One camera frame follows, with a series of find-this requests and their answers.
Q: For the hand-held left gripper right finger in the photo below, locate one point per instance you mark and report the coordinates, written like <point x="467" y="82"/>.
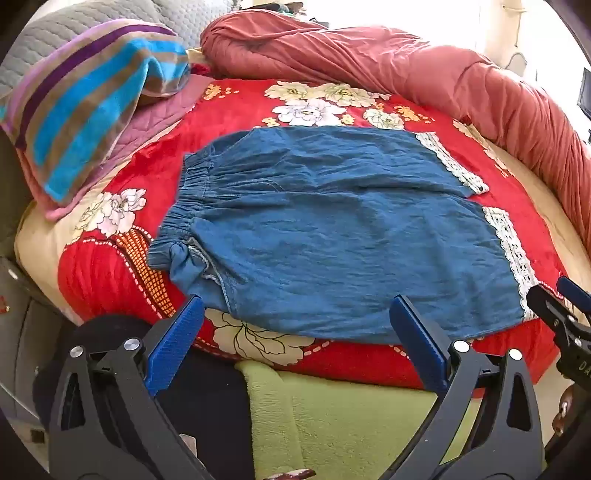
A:
<point x="418" y="344"/>

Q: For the dark cloth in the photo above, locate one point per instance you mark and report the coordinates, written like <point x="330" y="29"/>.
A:
<point x="207" y="415"/>

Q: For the person's right hand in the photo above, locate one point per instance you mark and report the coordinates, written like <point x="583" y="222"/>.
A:
<point x="563" y="410"/>

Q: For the blue denim pants lace trim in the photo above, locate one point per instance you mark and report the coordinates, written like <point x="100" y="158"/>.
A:
<point x="323" y="230"/>

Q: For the dark screen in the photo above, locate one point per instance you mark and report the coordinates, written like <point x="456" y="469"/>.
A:
<point x="586" y="94"/>

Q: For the green fleece cloth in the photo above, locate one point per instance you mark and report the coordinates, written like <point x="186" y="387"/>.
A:
<point x="346" y="424"/>

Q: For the pile of dark clothes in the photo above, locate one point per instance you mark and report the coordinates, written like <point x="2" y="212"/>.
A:
<point x="281" y="7"/>

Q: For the grey bedside furniture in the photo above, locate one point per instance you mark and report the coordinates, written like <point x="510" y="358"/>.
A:
<point x="25" y="350"/>

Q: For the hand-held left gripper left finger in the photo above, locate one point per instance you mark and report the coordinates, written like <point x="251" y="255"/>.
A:
<point x="178" y="344"/>

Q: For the small grey quilted pillow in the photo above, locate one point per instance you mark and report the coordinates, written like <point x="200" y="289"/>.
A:
<point x="194" y="23"/>

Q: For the striped towel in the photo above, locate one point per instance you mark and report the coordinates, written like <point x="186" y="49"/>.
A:
<point x="83" y="106"/>

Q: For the pink quilted pillow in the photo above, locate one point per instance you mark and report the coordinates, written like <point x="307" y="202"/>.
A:
<point x="152" y="124"/>

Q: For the red floral blanket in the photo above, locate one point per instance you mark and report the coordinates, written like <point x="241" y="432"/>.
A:
<point x="157" y="161"/>

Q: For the large grey quilted pillow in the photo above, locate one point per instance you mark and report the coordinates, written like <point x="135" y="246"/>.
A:
<point x="37" y="50"/>

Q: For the pink-red quilt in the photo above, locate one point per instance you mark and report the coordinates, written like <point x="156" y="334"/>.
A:
<point x="369" y="50"/>

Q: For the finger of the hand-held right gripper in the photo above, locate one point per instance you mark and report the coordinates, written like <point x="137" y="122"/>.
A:
<point x="547" y="307"/>
<point x="572" y="290"/>

